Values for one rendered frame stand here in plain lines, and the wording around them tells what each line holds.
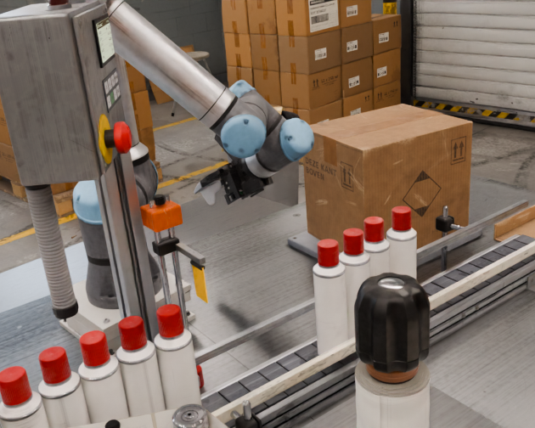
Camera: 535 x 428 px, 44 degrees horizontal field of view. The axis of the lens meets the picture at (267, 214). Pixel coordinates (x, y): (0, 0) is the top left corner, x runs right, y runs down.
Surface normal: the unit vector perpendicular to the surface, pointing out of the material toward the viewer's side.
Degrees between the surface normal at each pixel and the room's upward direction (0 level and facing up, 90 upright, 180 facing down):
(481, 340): 0
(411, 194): 90
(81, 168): 90
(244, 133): 92
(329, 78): 88
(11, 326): 0
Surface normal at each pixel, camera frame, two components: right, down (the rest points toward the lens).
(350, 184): -0.87, 0.25
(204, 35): 0.68, 0.23
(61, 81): 0.03, 0.39
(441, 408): -0.08, -0.92
